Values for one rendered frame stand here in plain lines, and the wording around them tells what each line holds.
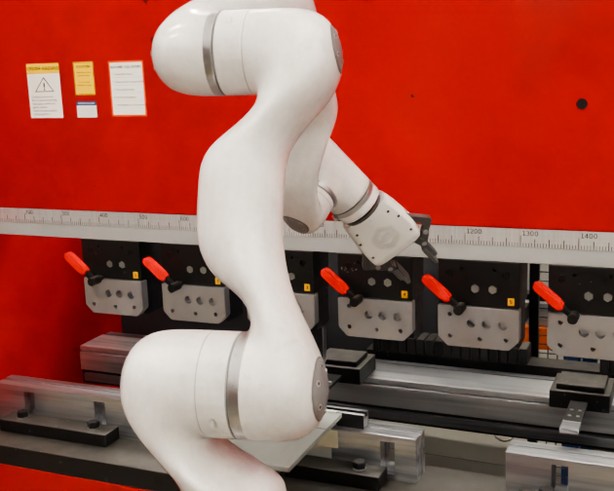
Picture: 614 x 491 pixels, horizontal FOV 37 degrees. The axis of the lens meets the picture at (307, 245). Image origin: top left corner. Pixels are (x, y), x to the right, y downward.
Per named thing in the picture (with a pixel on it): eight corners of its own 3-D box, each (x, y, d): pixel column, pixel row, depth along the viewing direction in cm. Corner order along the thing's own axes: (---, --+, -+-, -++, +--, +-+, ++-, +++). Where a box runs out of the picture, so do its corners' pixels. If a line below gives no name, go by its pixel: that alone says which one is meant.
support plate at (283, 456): (200, 459, 172) (200, 453, 172) (262, 407, 196) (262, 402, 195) (288, 472, 165) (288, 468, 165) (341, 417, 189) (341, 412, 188)
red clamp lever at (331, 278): (322, 268, 176) (360, 302, 174) (329, 263, 179) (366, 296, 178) (316, 274, 176) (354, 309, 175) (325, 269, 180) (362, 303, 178)
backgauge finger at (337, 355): (283, 403, 199) (282, 381, 198) (328, 363, 222) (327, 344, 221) (335, 409, 194) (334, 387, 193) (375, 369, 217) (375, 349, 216)
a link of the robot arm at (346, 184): (352, 215, 150) (377, 172, 154) (299, 162, 144) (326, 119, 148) (321, 220, 156) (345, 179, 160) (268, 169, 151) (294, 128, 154)
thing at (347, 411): (274, 417, 195) (273, 403, 195) (280, 411, 198) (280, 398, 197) (364, 429, 187) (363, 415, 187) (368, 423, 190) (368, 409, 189)
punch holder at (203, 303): (164, 319, 197) (158, 243, 194) (184, 308, 205) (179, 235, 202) (226, 324, 192) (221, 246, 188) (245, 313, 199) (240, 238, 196)
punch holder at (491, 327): (438, 344, 174) (437, 258, 170) (449, 331, 182) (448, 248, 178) (518, 352, 168) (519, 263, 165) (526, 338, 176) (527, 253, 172)
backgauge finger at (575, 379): (536, 435, 178) (536, 411, 177) (556, 388, 201) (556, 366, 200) (601, 443, 173) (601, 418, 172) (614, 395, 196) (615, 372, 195)
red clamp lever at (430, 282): (424, 274, 168) (464, 311, 166) (430, 269, 171) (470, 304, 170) (417, 281, 169) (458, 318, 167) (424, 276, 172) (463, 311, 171)
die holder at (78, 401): (-1, 419, 225) (-6, 382, 223) (16, 410, 230) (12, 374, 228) (176, 446, 205) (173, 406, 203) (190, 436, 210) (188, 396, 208)
